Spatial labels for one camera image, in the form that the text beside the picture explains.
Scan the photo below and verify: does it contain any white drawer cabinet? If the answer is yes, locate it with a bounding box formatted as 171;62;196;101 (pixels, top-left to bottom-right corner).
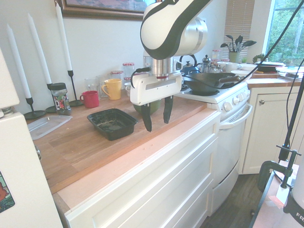
53;111;221;228

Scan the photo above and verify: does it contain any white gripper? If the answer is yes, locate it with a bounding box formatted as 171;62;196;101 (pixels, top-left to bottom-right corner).
130;71;182;133

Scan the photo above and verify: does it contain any white door cabinet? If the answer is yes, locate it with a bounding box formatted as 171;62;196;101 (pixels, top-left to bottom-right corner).
242;85;304;175

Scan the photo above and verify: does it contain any yellow mug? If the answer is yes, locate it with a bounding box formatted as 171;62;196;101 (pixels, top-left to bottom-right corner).
101;78;123;100

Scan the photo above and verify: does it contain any dark green C-clamp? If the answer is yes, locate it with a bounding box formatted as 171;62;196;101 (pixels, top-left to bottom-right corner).
258;144;302;193

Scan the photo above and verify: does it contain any green ceramic bowl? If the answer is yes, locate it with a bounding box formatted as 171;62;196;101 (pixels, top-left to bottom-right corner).
133;99;162;115

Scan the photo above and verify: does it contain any framed wall picture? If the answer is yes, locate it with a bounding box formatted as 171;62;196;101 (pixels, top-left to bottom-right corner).
56;0;152;21

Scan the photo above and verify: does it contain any black plastic food tray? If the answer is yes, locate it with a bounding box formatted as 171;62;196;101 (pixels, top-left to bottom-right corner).
86;108;139;141

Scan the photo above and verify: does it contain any white plate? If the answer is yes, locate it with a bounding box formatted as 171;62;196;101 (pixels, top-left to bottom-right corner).
230;68;255;82

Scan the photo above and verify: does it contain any black wok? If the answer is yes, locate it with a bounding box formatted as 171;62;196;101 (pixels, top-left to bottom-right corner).
184;72;247;94

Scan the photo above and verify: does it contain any spice jar black lid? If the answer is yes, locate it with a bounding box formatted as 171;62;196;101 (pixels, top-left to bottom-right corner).
50;82;72;116

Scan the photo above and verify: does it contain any small green plant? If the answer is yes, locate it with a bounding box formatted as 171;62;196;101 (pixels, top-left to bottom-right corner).
252;53;266;64

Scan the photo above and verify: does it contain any white taper candle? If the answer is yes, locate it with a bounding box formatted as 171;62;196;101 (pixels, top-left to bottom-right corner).
55;2;73;71
27;13;52;85
6;23;32;99

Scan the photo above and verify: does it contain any window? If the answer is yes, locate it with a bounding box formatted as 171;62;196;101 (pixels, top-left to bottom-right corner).
263;0;304;65

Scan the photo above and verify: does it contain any blue kettle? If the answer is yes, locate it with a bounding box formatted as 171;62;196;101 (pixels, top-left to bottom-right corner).
179;54;202;76

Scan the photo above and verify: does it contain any robot mounting table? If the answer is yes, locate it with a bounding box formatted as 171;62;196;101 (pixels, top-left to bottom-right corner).
249;161;304;228

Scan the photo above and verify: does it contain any clear drinking glass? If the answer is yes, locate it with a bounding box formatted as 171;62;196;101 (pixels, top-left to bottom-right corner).
85;77;99;94
96;75;111;98

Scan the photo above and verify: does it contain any pale green utensil holder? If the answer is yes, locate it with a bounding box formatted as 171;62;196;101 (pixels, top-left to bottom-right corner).
228;51;240;64

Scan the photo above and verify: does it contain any clear plastic lid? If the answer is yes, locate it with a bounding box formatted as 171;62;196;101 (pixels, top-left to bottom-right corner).
27;114;73;141

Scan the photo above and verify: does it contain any white refrigerator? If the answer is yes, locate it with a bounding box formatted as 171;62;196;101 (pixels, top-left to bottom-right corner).
0;47;64;228

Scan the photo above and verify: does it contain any colourful fridge magnet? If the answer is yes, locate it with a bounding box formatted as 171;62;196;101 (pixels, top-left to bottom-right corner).
0;171;15;213

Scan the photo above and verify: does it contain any stack of white plates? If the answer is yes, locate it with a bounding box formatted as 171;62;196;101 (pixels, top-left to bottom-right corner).
275;66;304;79

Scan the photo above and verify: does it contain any white kitchen stove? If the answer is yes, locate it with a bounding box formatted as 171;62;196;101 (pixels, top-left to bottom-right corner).
174;80;254;212

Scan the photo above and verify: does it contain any red mug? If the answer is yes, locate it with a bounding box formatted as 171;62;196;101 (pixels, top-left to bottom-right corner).
79;90;100;109

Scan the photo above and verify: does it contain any black stand pole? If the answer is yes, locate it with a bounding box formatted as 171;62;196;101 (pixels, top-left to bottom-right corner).
279;78;304;162

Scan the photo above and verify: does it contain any black frying pan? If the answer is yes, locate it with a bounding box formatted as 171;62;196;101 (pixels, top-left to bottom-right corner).
256;61;285;72

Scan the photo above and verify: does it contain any glass jar red checked lid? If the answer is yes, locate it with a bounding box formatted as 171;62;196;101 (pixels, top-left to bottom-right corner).
110;70;124;81
211;49;221;63

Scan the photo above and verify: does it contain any glass french press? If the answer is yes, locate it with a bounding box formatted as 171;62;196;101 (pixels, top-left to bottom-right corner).
201;55;212;73

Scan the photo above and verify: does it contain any white mug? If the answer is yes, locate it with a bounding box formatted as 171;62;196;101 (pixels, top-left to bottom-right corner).
225;62;242;73

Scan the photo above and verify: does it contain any tall glass jar red lid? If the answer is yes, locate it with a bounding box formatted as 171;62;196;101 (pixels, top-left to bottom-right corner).
123;62;135;79

